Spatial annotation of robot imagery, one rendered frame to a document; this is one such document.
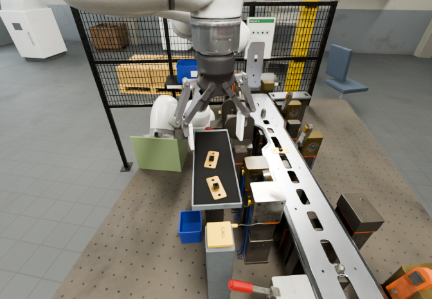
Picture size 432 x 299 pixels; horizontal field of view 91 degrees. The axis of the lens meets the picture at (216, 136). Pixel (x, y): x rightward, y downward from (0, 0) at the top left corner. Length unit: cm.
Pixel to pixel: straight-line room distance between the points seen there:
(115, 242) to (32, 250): 122
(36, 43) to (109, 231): 653
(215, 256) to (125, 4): 54
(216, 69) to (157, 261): 86
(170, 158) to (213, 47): 99
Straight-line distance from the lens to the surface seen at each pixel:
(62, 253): 217
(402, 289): 81
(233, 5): 40
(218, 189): 65
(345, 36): 777
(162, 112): 131
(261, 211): 74
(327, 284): 75
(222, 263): 63
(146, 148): 132
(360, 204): 92
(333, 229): 85
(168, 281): 103
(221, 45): 40
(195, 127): 135
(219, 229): 58
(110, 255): 115
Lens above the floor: 165
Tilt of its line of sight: 36 degrees down
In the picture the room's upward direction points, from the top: straight up
